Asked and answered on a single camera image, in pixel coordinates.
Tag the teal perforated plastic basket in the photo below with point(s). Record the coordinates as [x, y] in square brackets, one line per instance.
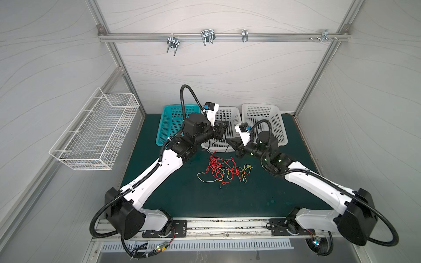
[170, 123]

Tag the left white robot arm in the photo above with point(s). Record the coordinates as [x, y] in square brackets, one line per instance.
[123, 212]

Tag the dark green table mat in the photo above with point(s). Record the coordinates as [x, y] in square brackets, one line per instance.
[183, 195]

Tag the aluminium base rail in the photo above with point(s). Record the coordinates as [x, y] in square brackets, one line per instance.
[228, 228]

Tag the white perforated basket middle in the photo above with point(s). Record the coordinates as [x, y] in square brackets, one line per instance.
[228, 114]

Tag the metal clamp right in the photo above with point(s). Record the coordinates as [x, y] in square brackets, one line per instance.
[324, 37]

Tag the metal u-bolt clamp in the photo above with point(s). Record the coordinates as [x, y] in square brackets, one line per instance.
[208, 36]
[173, 43]

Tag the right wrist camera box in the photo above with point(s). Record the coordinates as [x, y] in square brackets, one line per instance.
[245, 132]

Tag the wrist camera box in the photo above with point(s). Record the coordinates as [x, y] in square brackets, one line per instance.
[245, 132]
[210, 109]

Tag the metal U-bolt clamp left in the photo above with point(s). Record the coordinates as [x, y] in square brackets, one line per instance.
[173, 43]

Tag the metal U-bolt clamp middle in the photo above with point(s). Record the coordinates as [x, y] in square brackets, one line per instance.
[208, 36]

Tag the horizontal aluminium rail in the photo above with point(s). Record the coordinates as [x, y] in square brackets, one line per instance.
[220, 37]

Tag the small metal bracket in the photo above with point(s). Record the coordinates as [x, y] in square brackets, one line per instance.
[244, 35]

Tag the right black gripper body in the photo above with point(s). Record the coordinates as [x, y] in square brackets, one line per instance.
[242, 147]

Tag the white wire wall basket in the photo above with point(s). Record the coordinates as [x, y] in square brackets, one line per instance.
[95, 136]

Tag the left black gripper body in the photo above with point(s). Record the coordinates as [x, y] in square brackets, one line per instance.
[216, 127]

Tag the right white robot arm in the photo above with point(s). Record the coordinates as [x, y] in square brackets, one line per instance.
[352, 213]

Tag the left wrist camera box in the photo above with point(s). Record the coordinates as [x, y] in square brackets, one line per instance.
[210, 109]

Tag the white slotted cable duct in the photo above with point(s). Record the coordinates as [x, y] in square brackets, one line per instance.
[205, 245]

